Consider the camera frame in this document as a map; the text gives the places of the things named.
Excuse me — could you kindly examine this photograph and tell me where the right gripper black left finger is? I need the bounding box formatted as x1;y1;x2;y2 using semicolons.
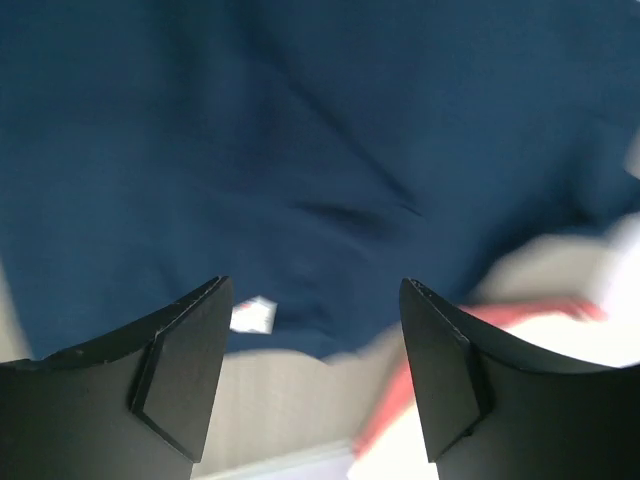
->
1;277;233;480

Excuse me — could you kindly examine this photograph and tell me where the pink folded t shirt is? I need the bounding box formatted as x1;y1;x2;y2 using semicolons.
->
354;297;606;460

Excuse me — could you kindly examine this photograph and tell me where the navy blue t shirt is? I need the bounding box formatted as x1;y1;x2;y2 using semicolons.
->
1;1;639;358

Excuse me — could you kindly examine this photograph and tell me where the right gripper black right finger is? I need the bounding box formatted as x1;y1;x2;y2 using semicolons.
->
400;279;639;480

